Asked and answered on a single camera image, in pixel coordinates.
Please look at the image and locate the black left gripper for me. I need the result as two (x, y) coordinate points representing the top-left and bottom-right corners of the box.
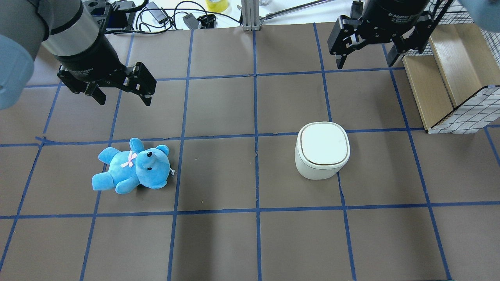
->
(55, 34), (157, 106)

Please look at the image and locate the yellow tape roll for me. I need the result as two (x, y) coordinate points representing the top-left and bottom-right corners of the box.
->
(205, 0), (230, 14)

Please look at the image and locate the black clamp bracket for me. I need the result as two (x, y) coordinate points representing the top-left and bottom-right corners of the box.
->
(182, 14), (216, 30)

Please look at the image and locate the wooden step shelf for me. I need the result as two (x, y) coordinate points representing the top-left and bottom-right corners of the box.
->
(402, 23), (500, 135)

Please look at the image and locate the aluminium frame post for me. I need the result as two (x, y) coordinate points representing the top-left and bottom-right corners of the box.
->
(241, 0), (261, 31)

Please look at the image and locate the black power adapter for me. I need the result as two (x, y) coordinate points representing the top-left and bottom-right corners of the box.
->
(145, 2), (168, 24)

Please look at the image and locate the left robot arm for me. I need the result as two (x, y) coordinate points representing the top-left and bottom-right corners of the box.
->
(0, 0), (157, 110)

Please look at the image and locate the blue teddy bear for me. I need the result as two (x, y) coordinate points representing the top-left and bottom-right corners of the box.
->
(91, 138), (175, 194)

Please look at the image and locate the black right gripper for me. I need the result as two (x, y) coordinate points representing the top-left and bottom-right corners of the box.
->
(327, 0), (433, 69)

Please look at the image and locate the white trash can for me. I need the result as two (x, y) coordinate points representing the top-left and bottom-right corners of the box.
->
(295, 121), (350, 180)

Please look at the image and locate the black cable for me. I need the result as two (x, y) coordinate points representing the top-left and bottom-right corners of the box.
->
(105, 0), (243, 32)

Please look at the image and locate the metal rod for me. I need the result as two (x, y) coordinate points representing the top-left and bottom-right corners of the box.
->
(260, 0), (333, 21)

